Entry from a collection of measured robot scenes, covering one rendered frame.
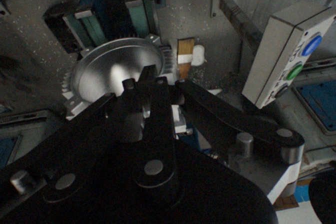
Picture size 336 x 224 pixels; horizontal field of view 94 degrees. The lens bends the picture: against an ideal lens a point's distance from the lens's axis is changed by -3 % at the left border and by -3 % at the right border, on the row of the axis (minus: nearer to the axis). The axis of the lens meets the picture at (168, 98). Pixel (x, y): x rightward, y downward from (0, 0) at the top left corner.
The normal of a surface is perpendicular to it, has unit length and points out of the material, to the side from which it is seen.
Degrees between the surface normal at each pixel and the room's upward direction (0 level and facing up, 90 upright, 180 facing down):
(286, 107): 90
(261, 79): 67
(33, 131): 90
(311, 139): 90
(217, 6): 0
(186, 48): 2
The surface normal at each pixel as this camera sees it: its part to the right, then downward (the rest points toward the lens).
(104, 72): 0.77, 0.45
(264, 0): 0.12, 0.79
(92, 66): 0.90, 0.26
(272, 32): -0.86, 0.47
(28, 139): -0.13, -0.58
